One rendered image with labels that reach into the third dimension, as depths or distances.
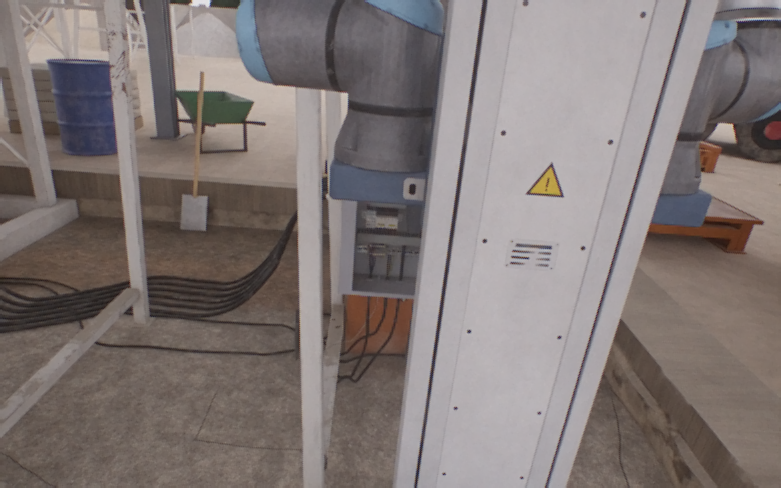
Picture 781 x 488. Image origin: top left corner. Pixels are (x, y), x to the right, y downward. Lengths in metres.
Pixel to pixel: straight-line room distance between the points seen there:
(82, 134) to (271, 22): 4.91
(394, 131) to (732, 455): 1.86
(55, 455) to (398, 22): 2.16
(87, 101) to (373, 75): 4.95
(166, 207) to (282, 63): 3.89
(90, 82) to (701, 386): 5.39
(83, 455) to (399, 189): 1.93
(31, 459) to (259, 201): 2.65
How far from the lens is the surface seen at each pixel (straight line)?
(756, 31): 1.07
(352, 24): 0.81
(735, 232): 4.52
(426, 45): 0.80
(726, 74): 0.97
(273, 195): 4.33
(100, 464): 2.38
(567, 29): 0.72
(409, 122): 0.80
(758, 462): 2.34
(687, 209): 0.97
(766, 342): 3.25
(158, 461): 2.32
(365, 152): 0.79
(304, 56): 0.83
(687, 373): 2.68
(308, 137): 1.47
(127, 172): 2.78
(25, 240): 4.51
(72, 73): 5.61
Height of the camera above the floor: 1.63
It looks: 23 degrees down
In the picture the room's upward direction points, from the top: 5 degrees clockwise
